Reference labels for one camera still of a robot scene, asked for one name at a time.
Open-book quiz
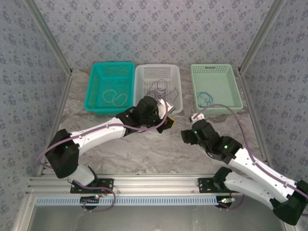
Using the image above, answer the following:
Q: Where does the thin white cable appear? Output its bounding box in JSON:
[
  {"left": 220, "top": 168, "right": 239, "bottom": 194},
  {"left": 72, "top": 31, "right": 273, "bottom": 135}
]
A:
[
  {"left": 102, "top": 90, "right": 128, "bottom": 108},
  {"left": 167, "top": 115, "right": 187, "bottom": 145},
  {"left": 168, "top": 131, "right": 185, "bottom": 153}
]

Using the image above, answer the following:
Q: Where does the thin blue cable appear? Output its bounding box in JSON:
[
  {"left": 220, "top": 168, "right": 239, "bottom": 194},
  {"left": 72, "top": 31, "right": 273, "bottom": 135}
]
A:
[
  {"left": 196, "top": 92, "right": 212, "bottom": 108},
  {"left": 196, "top": 91, "right": 214, "bottom": 108}
]

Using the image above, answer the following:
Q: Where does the white plastic basket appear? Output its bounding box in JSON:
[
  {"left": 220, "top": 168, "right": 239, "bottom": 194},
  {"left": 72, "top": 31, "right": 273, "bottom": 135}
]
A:
[{"left": 133, "top": 64, "right": 184, "bottom": 115}]

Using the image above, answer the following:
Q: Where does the light green plastic basket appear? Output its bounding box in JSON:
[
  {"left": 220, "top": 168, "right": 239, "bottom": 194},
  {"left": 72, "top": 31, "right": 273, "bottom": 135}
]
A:
[{"left": 191, "top": 64, "right": 244, "bottom": 114}]

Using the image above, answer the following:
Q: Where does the teal plastic basket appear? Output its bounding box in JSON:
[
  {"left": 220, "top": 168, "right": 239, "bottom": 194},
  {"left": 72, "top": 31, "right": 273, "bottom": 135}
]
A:
[{"left": 83, "top": 62, "right": 135, "bottom": 115}]

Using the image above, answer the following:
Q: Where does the small controller board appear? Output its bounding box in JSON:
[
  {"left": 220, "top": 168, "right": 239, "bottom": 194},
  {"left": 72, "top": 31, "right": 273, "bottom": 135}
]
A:
[
  {"left": 80, "top": 195, "right": 102, "bottom": 210},
  {"left": 218, "top": 196, "right": 236, "bottom": 210}
]

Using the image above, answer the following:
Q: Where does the grey metal bottom panel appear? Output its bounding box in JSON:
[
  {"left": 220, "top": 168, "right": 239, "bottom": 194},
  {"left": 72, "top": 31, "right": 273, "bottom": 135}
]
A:
[{"left": 14, "top": 193, "right": 301, "bottom": 231}]

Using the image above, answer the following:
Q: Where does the left arm mauve cable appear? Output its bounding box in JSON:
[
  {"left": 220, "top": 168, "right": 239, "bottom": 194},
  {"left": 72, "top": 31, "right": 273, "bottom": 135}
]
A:
[{"left": 37, "top": 100, "right": 170, "bottom": 213}]

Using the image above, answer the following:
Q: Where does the arm mauve cable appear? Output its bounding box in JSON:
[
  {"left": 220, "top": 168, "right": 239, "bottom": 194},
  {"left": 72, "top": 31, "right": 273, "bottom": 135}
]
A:
[
  {"left": 192, "top": 103, "right": 308, "bottom": 211},
  {"left": 37, "top": 100, "right": 170, "bottom": 213}
]

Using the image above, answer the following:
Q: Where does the right arm mauve cable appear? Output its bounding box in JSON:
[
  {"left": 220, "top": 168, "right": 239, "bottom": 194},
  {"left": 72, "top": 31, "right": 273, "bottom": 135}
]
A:
[{"left": 192, "top": 103, "right": 308, "bottom": 211}]

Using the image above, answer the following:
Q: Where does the aluminium side rail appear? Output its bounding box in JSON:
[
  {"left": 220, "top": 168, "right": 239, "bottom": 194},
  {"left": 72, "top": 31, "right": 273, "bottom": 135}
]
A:
[
  {"left": 36, "top": 71, "right": 73, "bottom": 178},
  {"left": 238, "top": 69, "right": 271, "bottom": 164}
]

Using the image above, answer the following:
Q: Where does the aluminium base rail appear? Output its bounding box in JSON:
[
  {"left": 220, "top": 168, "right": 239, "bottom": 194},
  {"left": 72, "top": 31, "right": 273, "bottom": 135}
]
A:
[{"left": 26, "top": 173, "right": 289, "bottom": 194}]

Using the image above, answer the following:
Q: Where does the slotted grey cable duct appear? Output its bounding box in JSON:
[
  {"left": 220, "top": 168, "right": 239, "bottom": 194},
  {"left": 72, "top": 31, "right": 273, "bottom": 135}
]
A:
[{"left": 35, "top": 195, "right": 233, "bottom": 206}]

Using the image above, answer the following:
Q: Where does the aluminium frame post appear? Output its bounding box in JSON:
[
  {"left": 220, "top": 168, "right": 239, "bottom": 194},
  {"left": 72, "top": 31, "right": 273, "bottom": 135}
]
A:
[
  {"left": 24, "top": 0, "right": 74, "bottom": 76},
  {"left": 238, "top": 0, "right": 288, "bottom": 72}
]

